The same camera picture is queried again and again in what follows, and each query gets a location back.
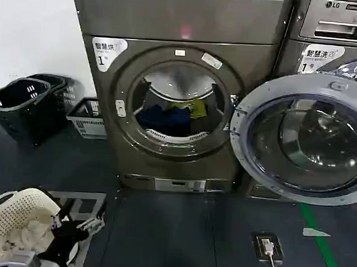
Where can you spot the white perforated laundry basket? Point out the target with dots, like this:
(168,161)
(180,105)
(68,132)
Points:
(13,205)

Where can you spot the black plastic laundry basket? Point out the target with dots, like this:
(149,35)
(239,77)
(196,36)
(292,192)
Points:
(23,116)
(70,89)

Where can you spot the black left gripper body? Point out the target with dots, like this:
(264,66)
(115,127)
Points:
(63,236)

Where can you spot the grey washing machine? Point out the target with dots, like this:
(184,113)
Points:
(331,16)

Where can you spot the round glass dryer door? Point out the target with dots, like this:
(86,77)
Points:
(304,137)

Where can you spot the grey dryer with round opening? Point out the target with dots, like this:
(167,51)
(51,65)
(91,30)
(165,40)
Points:
(184,23)

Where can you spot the grey slotted plastic basket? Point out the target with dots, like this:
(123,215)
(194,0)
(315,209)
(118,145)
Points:
(89,126)

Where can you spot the green floor tape line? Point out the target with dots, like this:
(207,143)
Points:
(319,245)

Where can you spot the metal floor socket box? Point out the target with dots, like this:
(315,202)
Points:
(257,248)

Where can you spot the yellow-green garment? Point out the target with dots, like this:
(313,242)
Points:
(199,109)

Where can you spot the grey floor hatch frame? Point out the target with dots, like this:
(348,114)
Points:
(88,196)

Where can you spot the dark blue garment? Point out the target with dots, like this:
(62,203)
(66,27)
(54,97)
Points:
(164,117)

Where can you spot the white arrow floor sticker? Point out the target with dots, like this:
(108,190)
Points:
(314,232)

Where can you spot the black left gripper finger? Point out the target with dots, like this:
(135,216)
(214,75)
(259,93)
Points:
(91,224)
(63,212)

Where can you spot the white cloth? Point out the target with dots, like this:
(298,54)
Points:
(37,230)

